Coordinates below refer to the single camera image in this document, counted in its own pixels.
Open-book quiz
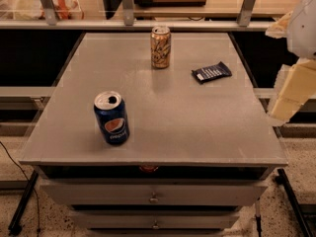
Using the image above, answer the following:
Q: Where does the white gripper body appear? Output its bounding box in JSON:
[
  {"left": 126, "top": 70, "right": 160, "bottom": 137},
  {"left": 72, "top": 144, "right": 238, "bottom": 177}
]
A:
[{"left": 286, "top": 0, "right": 316, "bottom": 59}]

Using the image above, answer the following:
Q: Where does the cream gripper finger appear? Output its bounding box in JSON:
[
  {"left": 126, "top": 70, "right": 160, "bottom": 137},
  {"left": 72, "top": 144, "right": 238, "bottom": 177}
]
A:
[
  {"left": 268, "top": 58, "right": 316, "bottom": 126},
  {"left": 265, "top": 11, "right": 292, "bottom": 39}
]

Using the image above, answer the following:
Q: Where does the blue pepsi can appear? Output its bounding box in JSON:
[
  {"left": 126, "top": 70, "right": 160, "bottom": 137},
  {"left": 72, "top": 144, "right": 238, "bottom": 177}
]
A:
[{"left": 94, "top": 91, "right": 129, "bottom": 145}]

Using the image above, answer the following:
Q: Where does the gold patterned drink can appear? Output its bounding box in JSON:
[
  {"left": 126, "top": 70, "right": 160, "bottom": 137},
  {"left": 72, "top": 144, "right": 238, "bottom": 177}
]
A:
[{"left": 150, "top": 26, "right": 171, "bottom": 68}]

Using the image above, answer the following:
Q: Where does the dark blue snack packet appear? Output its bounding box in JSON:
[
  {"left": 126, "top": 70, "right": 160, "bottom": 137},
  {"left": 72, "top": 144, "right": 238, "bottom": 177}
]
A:
[{"left": 192, "top": 62, "right": 232, "bottom": 84}]

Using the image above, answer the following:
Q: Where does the right black stand leg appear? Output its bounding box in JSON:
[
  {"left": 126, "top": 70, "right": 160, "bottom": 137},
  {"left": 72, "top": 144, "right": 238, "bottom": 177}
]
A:
[{"left": 276, "top": 169, "right": 316, "bottom": 237}]

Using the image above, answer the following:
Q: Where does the black stand leg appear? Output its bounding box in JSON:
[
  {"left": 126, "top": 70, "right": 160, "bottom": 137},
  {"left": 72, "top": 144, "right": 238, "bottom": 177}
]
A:
[
  {"left": 276, "top": 169, "right": 316, "bottom": 237},
  {"left": 8, "top": 171, "right": 39, "bottom": 236}
]

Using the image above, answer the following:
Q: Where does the grey drawer cabinet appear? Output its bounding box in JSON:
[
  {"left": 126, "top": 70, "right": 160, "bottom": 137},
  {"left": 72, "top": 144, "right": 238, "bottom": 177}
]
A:
[{"left": 22, "top": 33, "right": 286, "bottom": 237}]

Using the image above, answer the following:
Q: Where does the top drawer metal knob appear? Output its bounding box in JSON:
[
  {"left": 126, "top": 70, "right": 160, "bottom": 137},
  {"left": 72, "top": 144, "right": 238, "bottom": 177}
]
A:
[{"left": 149, "top": 193, "right": 159, "bottom": 204}]

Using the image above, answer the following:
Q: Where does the drawer metal knob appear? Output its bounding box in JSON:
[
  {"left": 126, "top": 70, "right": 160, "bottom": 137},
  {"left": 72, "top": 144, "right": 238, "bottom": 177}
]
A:
[
  {"left": 152, "top": 220, "right": 160, "bottom": 230},
  {"left": 149, "top": 193, "right": 159, "bottom": 204}
]

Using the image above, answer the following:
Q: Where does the lower drawer metal knob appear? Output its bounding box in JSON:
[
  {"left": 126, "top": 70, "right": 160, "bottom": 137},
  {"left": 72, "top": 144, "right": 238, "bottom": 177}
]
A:
[{"left": 152, "top": 220, "right": 160, "bottom": 230}]

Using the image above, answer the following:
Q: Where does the orange white plastic bag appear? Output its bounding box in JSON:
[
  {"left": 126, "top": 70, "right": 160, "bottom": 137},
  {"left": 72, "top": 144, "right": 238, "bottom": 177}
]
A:
[{"left": 52, "top": 0, "right": 84, "bottom": 20}]

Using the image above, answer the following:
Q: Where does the clear plastic bin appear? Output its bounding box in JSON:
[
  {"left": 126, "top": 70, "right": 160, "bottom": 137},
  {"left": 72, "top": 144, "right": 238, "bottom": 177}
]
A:
[{"left": 0, "top": 0, "right": 85, "bottom": 22}]

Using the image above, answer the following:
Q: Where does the left black stand leg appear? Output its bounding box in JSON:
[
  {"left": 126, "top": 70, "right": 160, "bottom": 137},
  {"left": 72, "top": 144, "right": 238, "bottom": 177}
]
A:
[{"left": 8, "top": 171, "right": 39, "bottom": 236}]

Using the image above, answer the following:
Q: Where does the right metal shelf bracket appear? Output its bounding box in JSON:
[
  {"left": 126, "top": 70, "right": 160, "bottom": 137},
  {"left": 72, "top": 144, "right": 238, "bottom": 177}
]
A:
[{"left": 237, "top": 0, "right": 256, "bottom": 27}]

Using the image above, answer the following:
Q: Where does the metal shelf bracket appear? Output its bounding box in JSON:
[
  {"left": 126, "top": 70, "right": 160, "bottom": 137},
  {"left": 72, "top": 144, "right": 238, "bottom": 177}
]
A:
[
  {"left": 237, "top": 0, "right": 256, "bottom": 27},
  {"left": 121, "top": 0, "right": 134, "bottom": 26},
  {"left": 40, "top": 0, "right": 58, "bottom": 26}
]

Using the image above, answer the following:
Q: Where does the middle metal shelf bracket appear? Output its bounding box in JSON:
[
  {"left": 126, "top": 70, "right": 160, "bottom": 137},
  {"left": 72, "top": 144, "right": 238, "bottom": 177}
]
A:
[{"left": 121, "top": 0, "right": 134, "bottom": 26}]

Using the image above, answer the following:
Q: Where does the left metal shelf bracket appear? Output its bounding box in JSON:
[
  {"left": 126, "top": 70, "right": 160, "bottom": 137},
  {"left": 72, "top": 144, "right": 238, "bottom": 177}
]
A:
[{"left": 40, "top": 0, "right": 58, "bottom": 26}]

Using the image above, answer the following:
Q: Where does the black floor cable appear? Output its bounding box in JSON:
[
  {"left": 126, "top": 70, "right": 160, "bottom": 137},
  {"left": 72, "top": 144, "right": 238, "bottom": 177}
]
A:
[{"left": 0, "top": 140, "right": 41, "bottom": 237}]

